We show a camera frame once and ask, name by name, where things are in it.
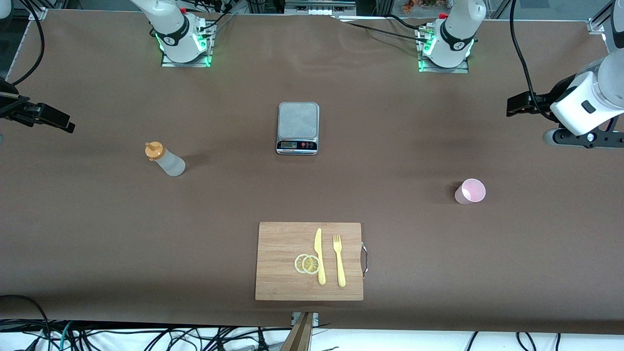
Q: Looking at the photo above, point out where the aluminium frame profile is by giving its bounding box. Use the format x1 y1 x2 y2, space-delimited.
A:
17 0 48 21
586 0 624 35

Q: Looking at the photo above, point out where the translucent sauce bottle orange cap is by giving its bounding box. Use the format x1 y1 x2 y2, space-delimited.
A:
145 141 186 177

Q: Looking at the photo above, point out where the wooden beam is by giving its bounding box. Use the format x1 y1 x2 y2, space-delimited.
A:
279 312 315 351

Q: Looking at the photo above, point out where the bamboo cutting board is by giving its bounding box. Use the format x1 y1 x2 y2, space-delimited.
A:
254 222 364 301

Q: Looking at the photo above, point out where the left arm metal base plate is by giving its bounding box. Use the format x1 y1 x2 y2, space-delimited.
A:
417 27 470 74

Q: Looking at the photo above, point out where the pink plastic cup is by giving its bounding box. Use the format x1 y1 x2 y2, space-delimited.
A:
454 178 487 205

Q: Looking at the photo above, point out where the grey power strip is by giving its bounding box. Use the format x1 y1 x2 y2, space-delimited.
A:
285 0 357 16

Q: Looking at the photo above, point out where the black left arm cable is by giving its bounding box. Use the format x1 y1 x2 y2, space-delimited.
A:
509 0 561 122

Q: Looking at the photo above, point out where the silver digital kitchen scale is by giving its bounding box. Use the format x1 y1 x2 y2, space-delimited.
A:
276 101 320 156

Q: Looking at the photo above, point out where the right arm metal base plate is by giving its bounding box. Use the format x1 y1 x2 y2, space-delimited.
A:
160 22 215 68

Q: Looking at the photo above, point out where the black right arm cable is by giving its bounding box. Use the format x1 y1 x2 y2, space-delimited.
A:
5 0 45 87

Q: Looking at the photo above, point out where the black cable on table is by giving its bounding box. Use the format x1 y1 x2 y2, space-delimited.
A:
336 14 429 42

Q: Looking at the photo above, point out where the black cable loop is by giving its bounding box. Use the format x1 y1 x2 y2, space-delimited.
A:
0 294 52 351

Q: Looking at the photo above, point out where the yellow plastic knife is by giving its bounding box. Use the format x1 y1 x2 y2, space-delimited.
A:
314 228 327 286

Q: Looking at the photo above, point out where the yellow plastic fork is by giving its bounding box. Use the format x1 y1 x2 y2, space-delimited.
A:
332 234 347 288

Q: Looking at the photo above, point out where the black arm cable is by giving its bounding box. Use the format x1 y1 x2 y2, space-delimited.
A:
5 0 45 87
509 0 561 122

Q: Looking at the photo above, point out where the teal cable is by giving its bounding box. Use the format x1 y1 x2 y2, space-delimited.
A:
58 321 75 351

